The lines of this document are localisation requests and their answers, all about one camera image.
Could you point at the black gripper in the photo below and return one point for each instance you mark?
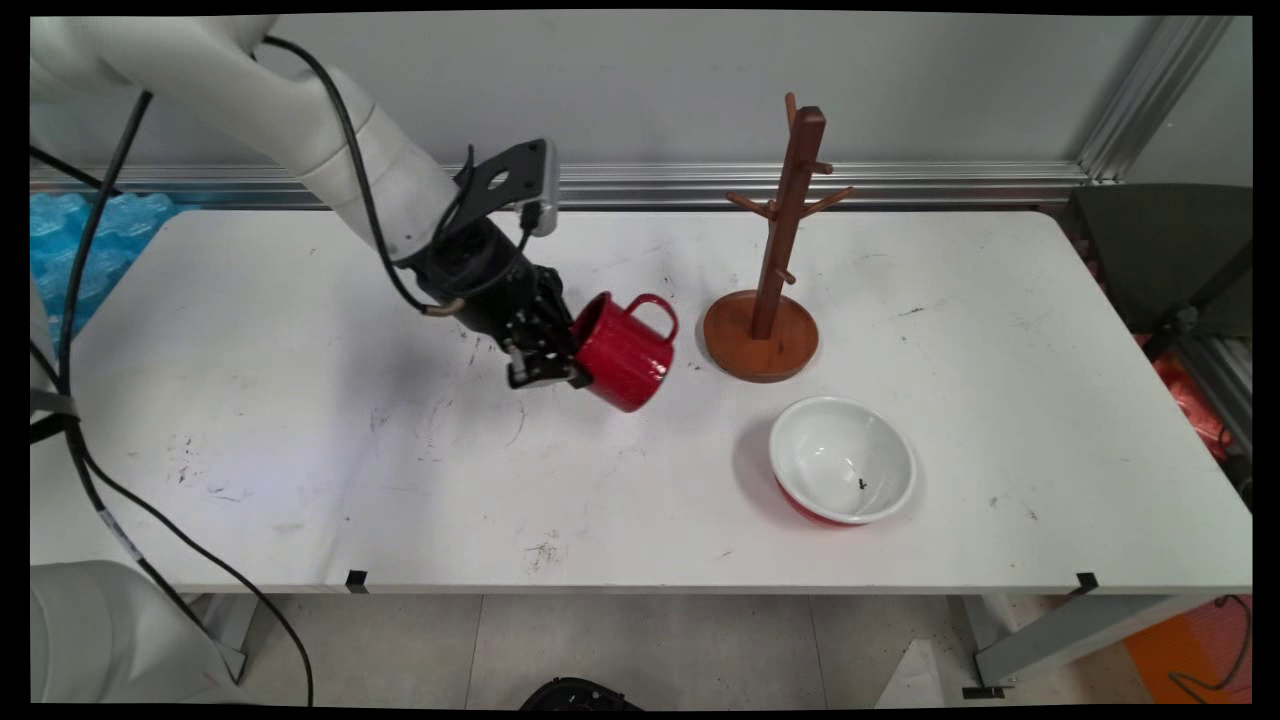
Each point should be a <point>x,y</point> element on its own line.
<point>485,285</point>

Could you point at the red enamel mug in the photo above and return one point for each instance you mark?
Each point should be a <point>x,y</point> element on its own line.
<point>625,355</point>

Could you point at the brown wooden mug tree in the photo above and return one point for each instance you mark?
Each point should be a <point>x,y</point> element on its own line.
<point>790,200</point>

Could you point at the black tape strip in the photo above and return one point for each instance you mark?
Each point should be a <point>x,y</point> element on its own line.
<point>1087,583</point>
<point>356,581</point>

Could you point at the white bowl with red outside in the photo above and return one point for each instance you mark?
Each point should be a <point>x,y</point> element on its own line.
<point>840,460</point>

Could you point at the black round floor object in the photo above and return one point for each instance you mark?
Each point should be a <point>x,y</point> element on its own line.
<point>575,695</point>

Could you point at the grey table leg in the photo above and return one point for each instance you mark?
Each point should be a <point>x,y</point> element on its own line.
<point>225,630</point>
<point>1070,630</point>

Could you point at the blue plastic bubble wrap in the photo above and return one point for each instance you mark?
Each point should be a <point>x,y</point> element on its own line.
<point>110,240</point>

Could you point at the red plastic bag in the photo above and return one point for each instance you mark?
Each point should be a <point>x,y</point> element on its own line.
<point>1190,400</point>

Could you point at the orange floor mat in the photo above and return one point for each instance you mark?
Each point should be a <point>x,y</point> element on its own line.
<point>1190,650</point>

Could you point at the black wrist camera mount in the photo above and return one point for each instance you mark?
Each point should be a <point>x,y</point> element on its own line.
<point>515,175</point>

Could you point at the horizontal aluminium frame rail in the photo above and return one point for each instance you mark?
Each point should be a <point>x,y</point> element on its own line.
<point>900,183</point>

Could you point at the slanted aluminium frame post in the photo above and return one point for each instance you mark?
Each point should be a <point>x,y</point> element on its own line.
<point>1150,95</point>

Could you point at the low aluminium frame rail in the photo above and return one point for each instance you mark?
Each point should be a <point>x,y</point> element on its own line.
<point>1225,385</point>

